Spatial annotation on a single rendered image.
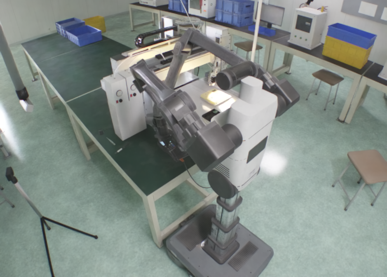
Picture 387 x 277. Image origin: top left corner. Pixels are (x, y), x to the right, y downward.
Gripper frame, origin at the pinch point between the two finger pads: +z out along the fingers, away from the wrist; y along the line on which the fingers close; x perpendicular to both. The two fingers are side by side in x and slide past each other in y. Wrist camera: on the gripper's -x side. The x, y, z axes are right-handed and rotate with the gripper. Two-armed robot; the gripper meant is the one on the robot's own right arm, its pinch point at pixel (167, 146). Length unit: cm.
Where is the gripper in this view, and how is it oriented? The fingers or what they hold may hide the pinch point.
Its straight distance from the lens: 152.3
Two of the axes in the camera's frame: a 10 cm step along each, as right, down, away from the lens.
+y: -8.0, 3.8, -4.7
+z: 1.6, 8.8, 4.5
